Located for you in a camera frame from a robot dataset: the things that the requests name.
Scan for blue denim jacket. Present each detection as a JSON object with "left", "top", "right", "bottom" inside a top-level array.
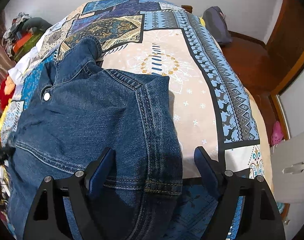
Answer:
[{"left": 8, "top": 36, "right": 182, "bottom": 239}]

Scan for clothes pile in corner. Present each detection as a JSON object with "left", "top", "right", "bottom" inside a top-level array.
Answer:
[{"left": 2, "top": 12, "right": 52, "bottom": 62}]

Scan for pink spotted cloth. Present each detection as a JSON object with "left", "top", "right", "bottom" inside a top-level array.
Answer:
[{"left": 270, "top": 121, "right": 284, "bottom": 146}]

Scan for blue patchwork bed cover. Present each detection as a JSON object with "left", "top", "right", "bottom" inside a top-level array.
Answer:
[{"left": 0, "top": 0, "right": 274, "bottom": 240}]

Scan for red plush toy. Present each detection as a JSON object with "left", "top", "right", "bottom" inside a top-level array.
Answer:
[{"left": 0, "top": 75, "right": 16, "bottom": 110}]

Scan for white folded shirt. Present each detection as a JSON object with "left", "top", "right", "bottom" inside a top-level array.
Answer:
[{"left": 8, "top": 46, "right": 38, "bottom": 85}]

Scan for brown wooden door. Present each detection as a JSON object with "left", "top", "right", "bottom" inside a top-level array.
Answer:
[{"left": 220, "top": 0, "right": 304, "bottom": 145}]

